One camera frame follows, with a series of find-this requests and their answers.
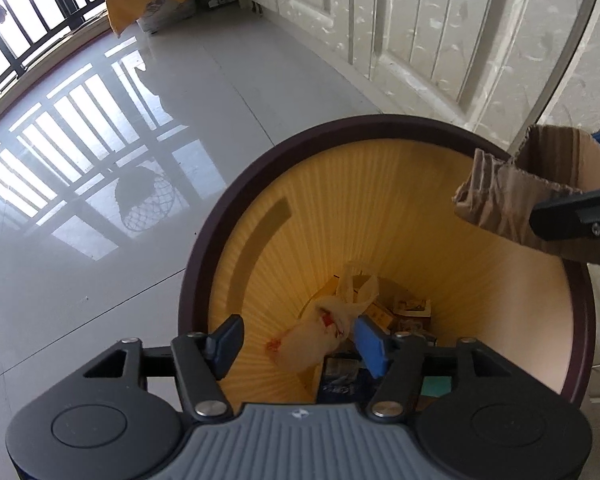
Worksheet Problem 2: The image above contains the dark blue crumpled packet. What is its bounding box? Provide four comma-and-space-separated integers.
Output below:
320, 352, 381, 406

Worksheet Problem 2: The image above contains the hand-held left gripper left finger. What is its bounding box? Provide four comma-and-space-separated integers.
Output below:
82, 314, 244, 423

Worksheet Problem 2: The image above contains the yellow trash bin dark rim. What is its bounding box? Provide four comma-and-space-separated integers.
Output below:
178, 114, 597, 411

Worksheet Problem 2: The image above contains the black window railing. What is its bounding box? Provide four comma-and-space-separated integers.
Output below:
0, 0, 108, 106

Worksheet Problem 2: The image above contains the beige plastic bag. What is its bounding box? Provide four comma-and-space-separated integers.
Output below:
265, 262, 381, 373

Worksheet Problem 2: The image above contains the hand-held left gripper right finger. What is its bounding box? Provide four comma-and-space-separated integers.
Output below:
354, 316, 513, 423

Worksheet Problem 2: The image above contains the teal packet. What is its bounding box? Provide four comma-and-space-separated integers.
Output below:
420, 375, 453, 398

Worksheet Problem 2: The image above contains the printed paper scrap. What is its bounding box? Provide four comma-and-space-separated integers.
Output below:
392, 297, 433, 318

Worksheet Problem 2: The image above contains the white printed bag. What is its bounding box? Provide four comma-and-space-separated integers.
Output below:
137, 0, 198, 36

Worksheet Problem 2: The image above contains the torn brown cardboard piece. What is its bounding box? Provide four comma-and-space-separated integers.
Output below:
452, 124, 600, 252

